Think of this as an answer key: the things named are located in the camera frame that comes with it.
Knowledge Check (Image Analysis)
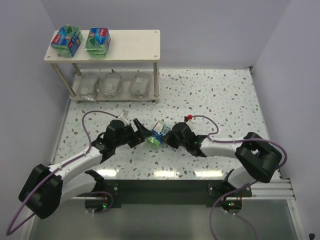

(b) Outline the green sponge pack red logo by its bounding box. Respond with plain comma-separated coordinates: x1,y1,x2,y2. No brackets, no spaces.
50,24,83,58

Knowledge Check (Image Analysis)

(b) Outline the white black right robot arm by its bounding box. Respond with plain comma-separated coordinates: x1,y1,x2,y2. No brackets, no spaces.
162,122,288,189

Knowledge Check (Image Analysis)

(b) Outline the green sponge pack blue label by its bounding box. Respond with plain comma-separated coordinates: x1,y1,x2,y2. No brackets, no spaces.
85,27,111,58

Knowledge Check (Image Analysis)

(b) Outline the beige two-tier wooden shelf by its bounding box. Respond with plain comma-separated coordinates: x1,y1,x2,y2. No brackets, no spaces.
44,29,161,103

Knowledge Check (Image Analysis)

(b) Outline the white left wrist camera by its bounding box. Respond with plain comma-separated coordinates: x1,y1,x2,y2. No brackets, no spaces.
116,110,130,126

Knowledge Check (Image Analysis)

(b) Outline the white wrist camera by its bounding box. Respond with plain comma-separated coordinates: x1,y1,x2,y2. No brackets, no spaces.
116,110,130,126
185,119,195,131

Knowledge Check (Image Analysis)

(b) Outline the silver sponge pack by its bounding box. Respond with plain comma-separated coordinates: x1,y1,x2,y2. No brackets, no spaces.
129,72,151,99
77,72,99,102
100,72,122,98

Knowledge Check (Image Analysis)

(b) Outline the aluminium frame rail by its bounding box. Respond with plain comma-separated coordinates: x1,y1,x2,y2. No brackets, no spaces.
251,179,296,200

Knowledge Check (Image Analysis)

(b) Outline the green sponge pack barcode label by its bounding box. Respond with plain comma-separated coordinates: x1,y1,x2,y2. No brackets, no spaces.
146,121,171,148

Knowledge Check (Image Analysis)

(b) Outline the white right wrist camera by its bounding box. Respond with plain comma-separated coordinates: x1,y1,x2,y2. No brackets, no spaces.
185,119,195,131

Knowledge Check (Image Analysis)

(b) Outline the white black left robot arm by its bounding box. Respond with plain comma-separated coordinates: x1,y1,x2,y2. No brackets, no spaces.
18,118,154,219

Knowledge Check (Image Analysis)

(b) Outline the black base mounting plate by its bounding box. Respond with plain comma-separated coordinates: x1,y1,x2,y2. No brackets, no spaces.
74,178,251,210

